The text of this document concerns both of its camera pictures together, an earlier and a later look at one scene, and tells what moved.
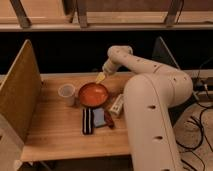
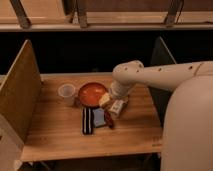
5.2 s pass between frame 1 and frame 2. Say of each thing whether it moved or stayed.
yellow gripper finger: moved
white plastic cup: stayed
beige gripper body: moved
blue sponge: stayed
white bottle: stayed
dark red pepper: stayed
